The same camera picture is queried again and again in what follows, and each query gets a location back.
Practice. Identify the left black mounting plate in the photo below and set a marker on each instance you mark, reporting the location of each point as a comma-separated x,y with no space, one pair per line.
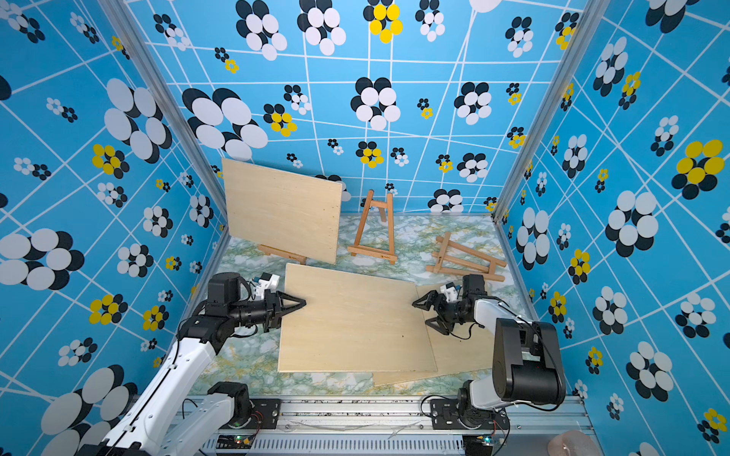
264,414

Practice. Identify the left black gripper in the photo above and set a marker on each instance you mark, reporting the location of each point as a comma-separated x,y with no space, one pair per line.
275,307

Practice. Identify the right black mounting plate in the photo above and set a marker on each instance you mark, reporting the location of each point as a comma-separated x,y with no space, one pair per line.
454,415

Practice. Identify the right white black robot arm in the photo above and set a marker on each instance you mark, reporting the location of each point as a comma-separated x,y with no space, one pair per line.
527,367

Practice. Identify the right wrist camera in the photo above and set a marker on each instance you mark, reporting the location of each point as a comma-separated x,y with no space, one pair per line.
450,291

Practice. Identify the black mounting plate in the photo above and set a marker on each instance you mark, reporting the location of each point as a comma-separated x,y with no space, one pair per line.
454,415
264,414

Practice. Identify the pink round object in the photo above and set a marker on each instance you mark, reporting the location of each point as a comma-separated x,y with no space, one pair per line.
573,443

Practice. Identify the plywood board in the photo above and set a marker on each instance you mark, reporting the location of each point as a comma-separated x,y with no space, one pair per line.
352,323
452,356
283,210

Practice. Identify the wooden easel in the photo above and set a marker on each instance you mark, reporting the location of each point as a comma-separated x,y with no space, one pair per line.
271,251
455,259
385,208

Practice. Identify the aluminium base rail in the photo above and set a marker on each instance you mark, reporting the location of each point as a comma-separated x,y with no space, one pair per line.
389,426

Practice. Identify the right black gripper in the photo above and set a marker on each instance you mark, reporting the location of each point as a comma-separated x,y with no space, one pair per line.
433,298

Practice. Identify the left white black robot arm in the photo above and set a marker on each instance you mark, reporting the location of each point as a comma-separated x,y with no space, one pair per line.
148,428

